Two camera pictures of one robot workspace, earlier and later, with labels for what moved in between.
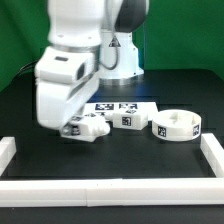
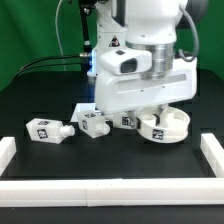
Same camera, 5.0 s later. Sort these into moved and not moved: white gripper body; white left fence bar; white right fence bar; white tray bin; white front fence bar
Moved: white gripper body; white tray bin
Not moved: white front fence bar; white right fence bar; white left fence bar
